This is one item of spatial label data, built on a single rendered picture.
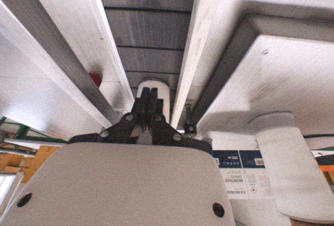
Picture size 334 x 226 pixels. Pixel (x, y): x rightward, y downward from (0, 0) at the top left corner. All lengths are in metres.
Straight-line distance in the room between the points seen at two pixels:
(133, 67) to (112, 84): 0.14
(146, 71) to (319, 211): 0.34
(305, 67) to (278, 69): 0.03
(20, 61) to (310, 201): 0.57
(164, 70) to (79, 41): 0.15
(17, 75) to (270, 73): 0.49
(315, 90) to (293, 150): 0.11
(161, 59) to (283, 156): 0.29
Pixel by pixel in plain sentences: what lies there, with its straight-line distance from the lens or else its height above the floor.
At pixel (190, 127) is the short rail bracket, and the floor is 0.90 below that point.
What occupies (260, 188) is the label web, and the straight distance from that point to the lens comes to 0.55.
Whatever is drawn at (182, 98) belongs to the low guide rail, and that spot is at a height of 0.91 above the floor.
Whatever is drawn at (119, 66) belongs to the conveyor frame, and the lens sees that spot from 0.18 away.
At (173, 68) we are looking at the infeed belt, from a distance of 0.17.
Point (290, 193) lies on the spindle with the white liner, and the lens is 0.33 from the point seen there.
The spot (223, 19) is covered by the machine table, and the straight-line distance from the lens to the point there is 0.20.
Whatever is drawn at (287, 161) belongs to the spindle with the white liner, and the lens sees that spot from 0.33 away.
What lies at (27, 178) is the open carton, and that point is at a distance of 2.00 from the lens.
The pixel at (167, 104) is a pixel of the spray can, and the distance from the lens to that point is 0.17.
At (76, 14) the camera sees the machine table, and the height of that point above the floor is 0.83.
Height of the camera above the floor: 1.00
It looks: 32 degrees down
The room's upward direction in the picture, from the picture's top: 178 degrees counter-clockwise
